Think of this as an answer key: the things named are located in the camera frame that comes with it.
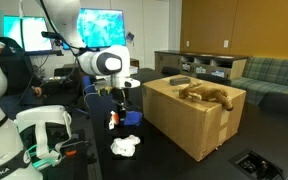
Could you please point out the white plush toy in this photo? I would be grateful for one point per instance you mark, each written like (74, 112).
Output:
(124, 146)

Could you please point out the red radish plush toy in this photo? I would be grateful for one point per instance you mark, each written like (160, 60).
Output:
(115, 119)

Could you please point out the black table power hatch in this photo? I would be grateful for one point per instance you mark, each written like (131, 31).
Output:
(257, 165)

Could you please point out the white VR headset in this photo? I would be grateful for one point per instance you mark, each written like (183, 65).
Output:
(44, 126)

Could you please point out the small orange item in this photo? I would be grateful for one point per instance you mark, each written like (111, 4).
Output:
(71, 153)

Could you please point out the wooden cabinet counter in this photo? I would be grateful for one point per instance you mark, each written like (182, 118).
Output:
(200, 63)

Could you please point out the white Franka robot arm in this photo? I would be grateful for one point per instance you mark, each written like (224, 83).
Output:
(4, 133)

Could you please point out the green plaid sofa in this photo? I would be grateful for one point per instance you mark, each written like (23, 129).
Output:
(270, 80)

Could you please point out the black camera on stand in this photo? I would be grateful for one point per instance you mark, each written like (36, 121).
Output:
(52, 35)

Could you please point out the person in dark clothes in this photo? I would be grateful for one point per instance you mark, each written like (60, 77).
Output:
(14, 70)

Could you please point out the white wall outlet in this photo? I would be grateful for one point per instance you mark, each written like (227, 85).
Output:
(225, 44)

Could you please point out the black office chair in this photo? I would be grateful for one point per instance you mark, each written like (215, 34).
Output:
(60, 90)

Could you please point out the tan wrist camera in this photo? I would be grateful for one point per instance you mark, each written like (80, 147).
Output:
(104, 90)

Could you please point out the black chair back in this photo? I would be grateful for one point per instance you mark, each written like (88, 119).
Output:
(217, 79)
(170, 71)

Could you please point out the large cardboard box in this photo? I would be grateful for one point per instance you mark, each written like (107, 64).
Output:
(190, 123)

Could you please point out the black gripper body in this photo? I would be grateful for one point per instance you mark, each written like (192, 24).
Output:
(119, 94)

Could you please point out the brown plush animal toy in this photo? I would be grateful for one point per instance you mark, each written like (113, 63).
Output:
(207, 94)

